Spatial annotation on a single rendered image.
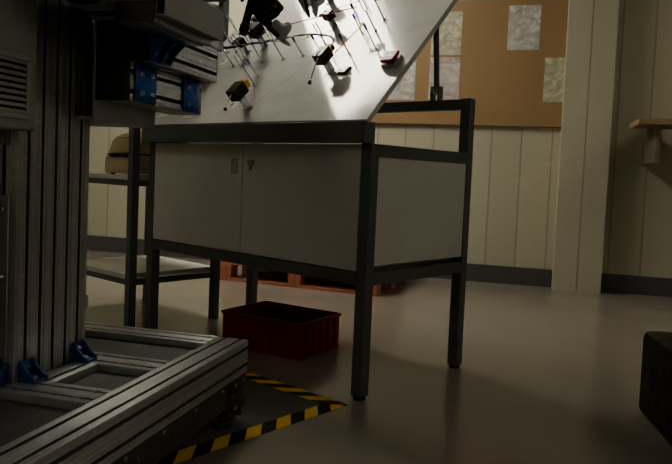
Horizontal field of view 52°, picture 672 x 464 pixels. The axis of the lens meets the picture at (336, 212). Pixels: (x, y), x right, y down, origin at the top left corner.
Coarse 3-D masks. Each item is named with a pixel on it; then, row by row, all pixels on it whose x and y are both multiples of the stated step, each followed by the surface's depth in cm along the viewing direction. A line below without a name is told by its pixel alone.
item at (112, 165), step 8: (120, 136) 311; (128, 136) 307; (112, 144) 310; (120, 144) 306; (128, 144) 303; (144, 144) 300; (112, 152) 309; (120, 152) 306; (144, 152) 301; (112, 160) 305; (120, 160) 302; (144, 160) 301; (112, 168) 305; (120, 168) 302; (144, 168) 301
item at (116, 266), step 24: (144, 240) 363; (96, 264) 319; (120, 264) 322; (144, 264) 326; (168, 264) 329; (192, 264) 333; (216, 264) 325; (144, 288) 363; (216, 288) 326; (216, 312) 327
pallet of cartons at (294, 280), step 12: (228, 264) 440; (240, 264) 436; (228, 276) 440; (276, 276) 461; (288, 276) 425; (300, 276) 422; (312, 288) 419; (324, 288) 416; (336, 288) 416; (348, 288) 418; (384, 288) 434
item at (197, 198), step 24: (168, 144) 280; (192, 144) 269; (216, 144) 260; (240, 144) 251; (168, 168) 280; (192, 168) 270; (216, 168) 260; (240, 168) 251; (168, 192) 280; (192, 192) 270; (216, 192) 260; (240, 192) 251; (168, 216) 280; (192, 216) 270; (216, 216) 260; (240, 216) 251; (168, 240) 280; (192, 240) 270; (216, 240) 260; (240, 240) 252
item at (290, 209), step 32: (256, 160) 245; (288, 160) 235; (320, 160) 225; (352, 160) 216; (256, 192) 245; (288, 192) 235; (320, 192) 225; (352, 192) 216; (256, 224) 246; (288, 224) 235; (320, 224) 225; (352, 224) 216; (288, 256) 235; (320, 256) 225; (352, 256) 216
